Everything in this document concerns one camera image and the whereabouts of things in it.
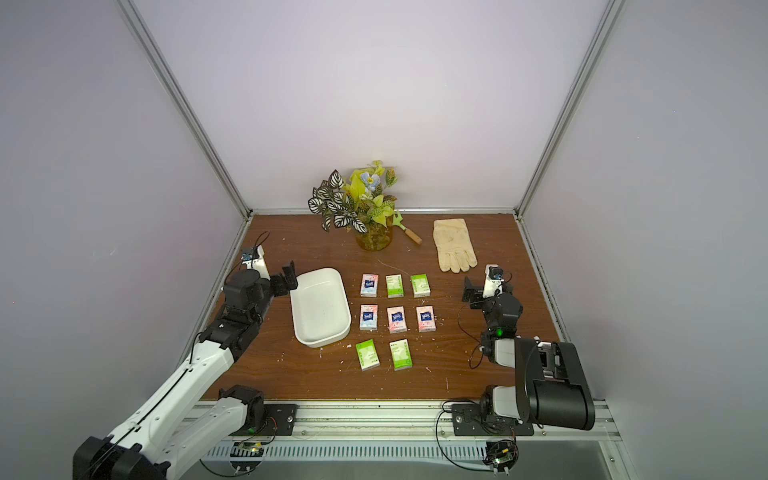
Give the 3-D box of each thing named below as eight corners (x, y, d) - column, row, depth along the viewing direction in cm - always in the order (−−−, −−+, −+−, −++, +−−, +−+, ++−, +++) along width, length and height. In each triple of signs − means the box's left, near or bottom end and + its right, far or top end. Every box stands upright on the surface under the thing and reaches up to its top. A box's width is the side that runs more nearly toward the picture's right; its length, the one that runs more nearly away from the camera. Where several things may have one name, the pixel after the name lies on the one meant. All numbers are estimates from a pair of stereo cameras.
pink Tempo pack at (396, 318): (388, 333, 89) (388, 330, 87) (386, 310, 94) (386, 306, 92) (407, 331, 89) (407, 328, 87) (404, 308, 94) (404, 305, 92)
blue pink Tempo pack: (359, 330, 90) (358, 327, 88) (361, 307, 95) (360, 304, 93) (377, 330, 90) (377, 327, 88) (378, 307, 95) (377, 304, 93)
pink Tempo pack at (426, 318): (417, 331, 90) (417, 328, 88) (416, 309, 94) (416, 305, 92) (435, 331, 90) (436, 328, 88) (433, 309, 94) (434, 305, 92)
